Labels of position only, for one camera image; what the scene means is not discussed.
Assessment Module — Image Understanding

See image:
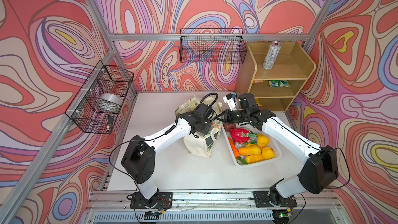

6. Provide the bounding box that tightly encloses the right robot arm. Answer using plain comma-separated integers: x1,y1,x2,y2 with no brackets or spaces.
219,93,339,206

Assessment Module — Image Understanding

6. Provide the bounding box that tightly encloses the green snack packet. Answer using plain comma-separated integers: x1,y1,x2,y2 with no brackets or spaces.
268,80,291,88

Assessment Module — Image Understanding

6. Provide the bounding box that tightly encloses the white perforated plastic basket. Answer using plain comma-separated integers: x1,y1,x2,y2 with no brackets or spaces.
222,124,282,168

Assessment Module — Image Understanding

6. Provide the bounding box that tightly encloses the yellow chips packet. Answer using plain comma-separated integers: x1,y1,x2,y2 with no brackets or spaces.
255,98,262,107

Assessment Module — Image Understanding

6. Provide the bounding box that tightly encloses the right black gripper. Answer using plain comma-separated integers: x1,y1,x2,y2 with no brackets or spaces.
216,109,249,123

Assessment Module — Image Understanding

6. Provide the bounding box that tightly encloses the leaf print canvas tote bag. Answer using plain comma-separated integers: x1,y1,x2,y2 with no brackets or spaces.
174,96,221,158

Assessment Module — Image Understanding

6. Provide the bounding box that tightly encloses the toy carrot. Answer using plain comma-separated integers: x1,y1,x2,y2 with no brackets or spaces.
228,137,240,160

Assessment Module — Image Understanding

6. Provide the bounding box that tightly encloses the white tape roll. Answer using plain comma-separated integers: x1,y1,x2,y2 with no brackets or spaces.
98,93,122,113

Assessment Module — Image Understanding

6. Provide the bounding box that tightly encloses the wooden shelf unit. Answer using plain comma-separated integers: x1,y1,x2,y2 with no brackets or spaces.
235,41,316,112

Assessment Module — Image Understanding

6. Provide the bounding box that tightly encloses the black wire basket back wall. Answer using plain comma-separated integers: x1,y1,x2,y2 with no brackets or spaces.
179,27,247,64

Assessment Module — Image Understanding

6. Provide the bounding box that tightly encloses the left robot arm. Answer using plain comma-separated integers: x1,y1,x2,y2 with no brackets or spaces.
112,102,217,209

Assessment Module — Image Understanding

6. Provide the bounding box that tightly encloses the black wire basket wall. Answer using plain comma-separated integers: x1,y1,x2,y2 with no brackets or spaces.
179,27,247,64
65,61,134,134

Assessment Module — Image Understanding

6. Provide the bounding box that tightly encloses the toy yellow lemon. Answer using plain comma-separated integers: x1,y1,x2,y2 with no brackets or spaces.
256,134,269,147

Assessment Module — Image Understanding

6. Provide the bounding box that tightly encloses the toy dark red fruit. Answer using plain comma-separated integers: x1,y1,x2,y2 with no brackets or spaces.
223,123,236,132

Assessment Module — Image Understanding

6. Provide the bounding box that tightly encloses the toy yellow corn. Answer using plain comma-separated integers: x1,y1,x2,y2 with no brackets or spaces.
238,145,261,156

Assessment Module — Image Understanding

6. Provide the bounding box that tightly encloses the black wire basket left wall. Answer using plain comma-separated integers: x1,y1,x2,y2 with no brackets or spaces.
65,61,134,134

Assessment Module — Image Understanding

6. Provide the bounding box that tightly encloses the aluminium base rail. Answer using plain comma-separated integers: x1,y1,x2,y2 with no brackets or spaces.
80,189,350,224

